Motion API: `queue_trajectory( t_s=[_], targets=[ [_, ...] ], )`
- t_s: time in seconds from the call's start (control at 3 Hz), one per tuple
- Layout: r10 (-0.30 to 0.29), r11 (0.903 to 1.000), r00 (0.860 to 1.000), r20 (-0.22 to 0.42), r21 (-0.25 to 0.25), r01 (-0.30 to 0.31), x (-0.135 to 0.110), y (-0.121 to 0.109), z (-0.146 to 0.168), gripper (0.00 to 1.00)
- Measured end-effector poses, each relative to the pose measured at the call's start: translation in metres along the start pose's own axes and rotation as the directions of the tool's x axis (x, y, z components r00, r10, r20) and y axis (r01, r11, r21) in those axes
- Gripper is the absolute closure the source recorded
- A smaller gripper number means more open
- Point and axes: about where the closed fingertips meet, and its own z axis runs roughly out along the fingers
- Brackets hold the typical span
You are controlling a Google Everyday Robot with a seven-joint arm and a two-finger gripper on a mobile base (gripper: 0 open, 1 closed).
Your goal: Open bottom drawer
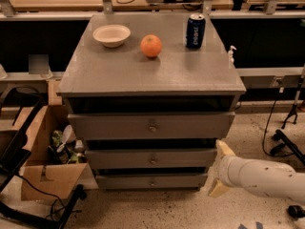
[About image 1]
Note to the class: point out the grey bottom drawer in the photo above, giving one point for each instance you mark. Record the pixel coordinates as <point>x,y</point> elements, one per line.
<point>160,181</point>

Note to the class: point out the grey middle drawer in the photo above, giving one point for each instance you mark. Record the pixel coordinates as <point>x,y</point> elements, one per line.
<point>150,158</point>

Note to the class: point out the cardboard box with trash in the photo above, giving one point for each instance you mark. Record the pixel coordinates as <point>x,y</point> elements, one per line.
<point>51,167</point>

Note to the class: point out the black stand leg right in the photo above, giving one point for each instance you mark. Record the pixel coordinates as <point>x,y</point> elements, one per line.
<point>293,147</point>

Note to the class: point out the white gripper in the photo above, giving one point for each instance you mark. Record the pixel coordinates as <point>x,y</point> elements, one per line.
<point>227,170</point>

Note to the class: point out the black caster wheel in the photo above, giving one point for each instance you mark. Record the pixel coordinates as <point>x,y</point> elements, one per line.
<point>296,212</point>

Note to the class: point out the white bowl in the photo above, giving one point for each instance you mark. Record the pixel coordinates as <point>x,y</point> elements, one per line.
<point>111,36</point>

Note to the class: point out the small white pump bottle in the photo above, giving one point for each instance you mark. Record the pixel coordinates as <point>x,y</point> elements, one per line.
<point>231,51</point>

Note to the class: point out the grey drawer cabinet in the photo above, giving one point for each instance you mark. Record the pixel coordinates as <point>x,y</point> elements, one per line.
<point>123,80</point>

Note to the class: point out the grey top drawer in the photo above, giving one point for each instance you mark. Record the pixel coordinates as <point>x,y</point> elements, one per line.
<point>151,126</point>

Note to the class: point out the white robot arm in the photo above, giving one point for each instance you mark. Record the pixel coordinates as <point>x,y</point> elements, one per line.
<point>262,178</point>

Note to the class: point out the black stand frame left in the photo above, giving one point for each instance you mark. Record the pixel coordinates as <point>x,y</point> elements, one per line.
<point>13,156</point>

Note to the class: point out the orange fruit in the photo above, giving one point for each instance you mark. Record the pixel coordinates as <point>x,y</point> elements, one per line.
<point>151,45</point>

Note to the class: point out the grey drawer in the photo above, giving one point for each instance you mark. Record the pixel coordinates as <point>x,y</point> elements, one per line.
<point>150,158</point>
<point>160,181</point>
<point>151,126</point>

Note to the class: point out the blue soda can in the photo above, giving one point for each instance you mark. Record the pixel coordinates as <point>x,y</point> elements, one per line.
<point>195,31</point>

